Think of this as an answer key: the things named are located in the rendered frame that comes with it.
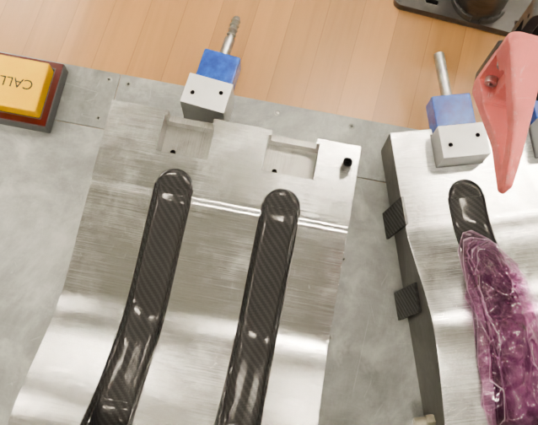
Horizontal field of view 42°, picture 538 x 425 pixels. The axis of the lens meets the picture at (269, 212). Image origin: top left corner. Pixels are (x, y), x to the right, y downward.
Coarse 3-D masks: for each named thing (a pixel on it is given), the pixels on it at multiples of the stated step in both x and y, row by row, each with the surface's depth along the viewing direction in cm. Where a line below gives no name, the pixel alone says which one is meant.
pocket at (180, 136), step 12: (168, 120) 72; (180, 120) 73; (192, 120) 73; (168, 132) 73; (180, 132) 73; (192, 132) 73; (204, 132) 74; (168, 144) 73; (180, 144) 73; (192, 144) 73; (204, 144) 73; (192, 156) 73; (204, 156) 73
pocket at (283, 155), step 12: (276, 144) 73; (288, 144) 72; (300, 144) 72; (312, 144) 72; (264, 156) 71; (276, 156) 73; (288, 156) 73; (300, 156) 73; (312, 156) 73; (264, 168) 73; (276, 168) 73; (288, 168) 73; (300, 168) 73; (312, 168) 73
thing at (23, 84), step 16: (0, 64) 78; (16, 64) 78; (32, 64) 78; (48, 64) 78; (0, 80) 77; (16, 80) 77; (32, 80) 77; (48, 80) 79; (0, 96) 77; (16, 96) 77; (32, 96) 77; (16, 112) 78; (32, 112) 77
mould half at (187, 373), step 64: (128, 128) 71; (256, 128) 71; (128, 192) 69; (256, 192) 69; (320, 192) 69; (128, 256) 68; (192, 256) 68; (320, 256) 68; (64, 320) 65; (192, 320) 66; (320, 320) 67; (64, 384) 61; (192, 384) 62; (320, 384) 64
